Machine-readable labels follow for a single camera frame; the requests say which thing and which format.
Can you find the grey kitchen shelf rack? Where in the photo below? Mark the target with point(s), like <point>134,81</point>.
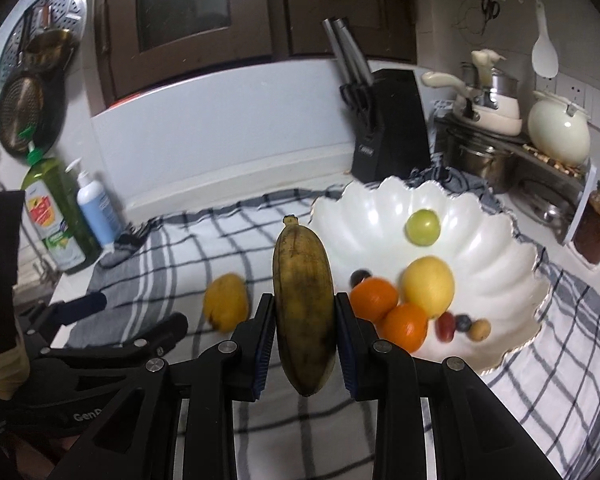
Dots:
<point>582,200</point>

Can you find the cream saucepan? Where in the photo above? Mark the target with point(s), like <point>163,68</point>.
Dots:
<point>495,117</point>

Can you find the round yellow citrus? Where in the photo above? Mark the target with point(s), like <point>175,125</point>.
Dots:
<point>430,285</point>

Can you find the small green plum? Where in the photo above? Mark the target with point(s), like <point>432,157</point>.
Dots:
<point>422,227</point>

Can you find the brown framed window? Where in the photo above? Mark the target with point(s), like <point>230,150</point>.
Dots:
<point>340,0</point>
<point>180,5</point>

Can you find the black knife block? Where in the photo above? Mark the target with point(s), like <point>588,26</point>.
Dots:
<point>395,125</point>

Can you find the black kitchen scissors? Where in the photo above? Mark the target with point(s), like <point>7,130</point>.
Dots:
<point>357,105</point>

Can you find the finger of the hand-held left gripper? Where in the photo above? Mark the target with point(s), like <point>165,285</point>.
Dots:
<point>90,302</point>
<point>172,324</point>

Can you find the dark purple grape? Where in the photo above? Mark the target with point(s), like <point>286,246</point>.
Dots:
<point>360,276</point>

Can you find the green dish soap bottle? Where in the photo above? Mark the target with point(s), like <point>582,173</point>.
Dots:
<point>55,220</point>

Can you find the white rice paddle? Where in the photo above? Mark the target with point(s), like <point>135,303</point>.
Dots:
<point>545,57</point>

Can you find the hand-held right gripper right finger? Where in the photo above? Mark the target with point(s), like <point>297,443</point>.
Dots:
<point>345,350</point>

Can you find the woven trivet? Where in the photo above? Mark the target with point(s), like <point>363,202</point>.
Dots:
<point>555,164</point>

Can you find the glass pot lid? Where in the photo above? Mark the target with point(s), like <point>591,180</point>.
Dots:
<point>545,205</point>

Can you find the brass ladle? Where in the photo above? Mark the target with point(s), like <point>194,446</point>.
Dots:
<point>50,45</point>

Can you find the brown spotted banana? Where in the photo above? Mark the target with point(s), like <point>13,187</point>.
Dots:
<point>302,310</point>

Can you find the small brown longan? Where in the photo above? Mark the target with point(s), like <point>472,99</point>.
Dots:
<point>480,330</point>

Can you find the glass jar of chili sauce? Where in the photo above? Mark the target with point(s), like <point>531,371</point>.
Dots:
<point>597,225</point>

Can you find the small orange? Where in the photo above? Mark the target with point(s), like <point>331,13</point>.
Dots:
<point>375,300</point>
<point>405,327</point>

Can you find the yellow mango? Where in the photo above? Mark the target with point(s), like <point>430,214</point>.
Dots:
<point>225,302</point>

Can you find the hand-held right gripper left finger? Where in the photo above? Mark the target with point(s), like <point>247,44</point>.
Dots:
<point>262,350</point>

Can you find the grey checked cloth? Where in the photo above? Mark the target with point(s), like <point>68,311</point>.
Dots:
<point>205,240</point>

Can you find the dark blueberry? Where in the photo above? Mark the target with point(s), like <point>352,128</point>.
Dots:
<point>463,323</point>

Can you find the red cherry tomato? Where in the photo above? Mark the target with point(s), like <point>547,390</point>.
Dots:
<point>445,326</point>

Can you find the white scalloped bowl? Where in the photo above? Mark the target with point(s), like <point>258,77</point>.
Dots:
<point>480,240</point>

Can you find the cream ceramic pot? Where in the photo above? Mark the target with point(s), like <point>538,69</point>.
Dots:
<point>557,132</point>

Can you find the steel stockpot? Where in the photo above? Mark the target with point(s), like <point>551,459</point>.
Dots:
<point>480,160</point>

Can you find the blue pump bottle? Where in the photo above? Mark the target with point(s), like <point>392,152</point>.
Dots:
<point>97,215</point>

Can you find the small black hanging scissors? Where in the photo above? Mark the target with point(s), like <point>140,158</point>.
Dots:
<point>490,7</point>

